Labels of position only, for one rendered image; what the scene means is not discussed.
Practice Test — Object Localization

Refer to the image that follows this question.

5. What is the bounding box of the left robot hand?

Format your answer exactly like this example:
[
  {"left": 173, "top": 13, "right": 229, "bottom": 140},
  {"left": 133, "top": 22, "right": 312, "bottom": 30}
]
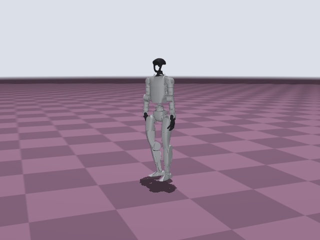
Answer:
[{"left": 167, "top": 115, "right": 176, "bottom": 131}]

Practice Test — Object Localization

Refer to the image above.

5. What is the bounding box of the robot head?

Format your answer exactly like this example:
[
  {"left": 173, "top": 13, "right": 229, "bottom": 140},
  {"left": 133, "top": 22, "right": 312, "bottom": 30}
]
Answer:
[{"left": 152, "top": 58, "right": 166, "bottom": 77}]

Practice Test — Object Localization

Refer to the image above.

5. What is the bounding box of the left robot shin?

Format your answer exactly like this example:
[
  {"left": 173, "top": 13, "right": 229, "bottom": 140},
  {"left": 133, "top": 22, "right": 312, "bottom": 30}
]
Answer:
[{"left": 163, "top": 145, "right": 173, "bottom": 176}]

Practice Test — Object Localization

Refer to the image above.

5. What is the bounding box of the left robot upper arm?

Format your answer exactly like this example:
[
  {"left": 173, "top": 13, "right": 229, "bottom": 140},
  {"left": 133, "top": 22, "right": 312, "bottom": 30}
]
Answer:
[{"left": 165, "top": 77, "right": 175, "bottom": 102}]

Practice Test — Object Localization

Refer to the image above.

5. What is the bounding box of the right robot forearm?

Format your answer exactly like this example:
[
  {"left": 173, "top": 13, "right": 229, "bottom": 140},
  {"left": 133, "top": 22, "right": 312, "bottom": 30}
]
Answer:
[{"left": 143, "top": 99, "right": 150, "bottom": 115}]

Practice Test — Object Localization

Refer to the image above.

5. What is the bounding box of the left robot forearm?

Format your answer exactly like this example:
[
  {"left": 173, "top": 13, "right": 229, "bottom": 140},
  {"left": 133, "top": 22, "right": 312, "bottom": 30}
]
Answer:
[{"left": 168, "top": 95, "right": 176, "bottom": 118}]

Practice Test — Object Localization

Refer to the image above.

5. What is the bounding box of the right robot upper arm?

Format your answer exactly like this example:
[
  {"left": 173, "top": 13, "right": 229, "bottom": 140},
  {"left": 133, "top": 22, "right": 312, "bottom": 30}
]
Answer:
[{"left": 143, "top": 77, "right": 151, "bottom": 101}]

